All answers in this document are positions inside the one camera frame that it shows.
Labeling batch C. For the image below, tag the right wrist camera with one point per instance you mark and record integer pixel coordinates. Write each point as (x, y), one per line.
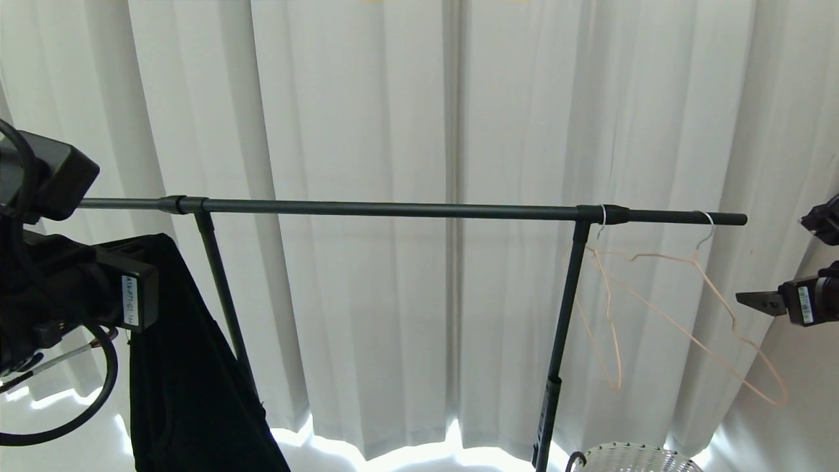
(824, 223)

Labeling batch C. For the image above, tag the black garment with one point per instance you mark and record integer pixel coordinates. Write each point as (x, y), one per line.
(190, 393)

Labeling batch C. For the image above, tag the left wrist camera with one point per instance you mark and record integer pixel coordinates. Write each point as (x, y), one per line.
(59, 177)

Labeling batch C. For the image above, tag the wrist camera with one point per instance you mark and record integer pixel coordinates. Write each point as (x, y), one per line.
(59, 177)
(824, 223)

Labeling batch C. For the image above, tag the white laundry basket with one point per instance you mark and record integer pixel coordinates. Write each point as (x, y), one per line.
(636, 459)

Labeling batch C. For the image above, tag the black clothes rack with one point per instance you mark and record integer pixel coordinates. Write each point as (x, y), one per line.
(393, 210)

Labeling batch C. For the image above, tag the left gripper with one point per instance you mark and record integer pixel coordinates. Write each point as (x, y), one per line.
(141, 295)

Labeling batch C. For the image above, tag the pink clothes hanger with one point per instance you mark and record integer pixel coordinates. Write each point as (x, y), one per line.
(714, 292)
(609, 308)

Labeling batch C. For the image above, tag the white curtain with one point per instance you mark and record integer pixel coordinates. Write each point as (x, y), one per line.
(367, 295)

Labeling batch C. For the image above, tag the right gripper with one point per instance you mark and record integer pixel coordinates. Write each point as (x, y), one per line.
(819, 298)

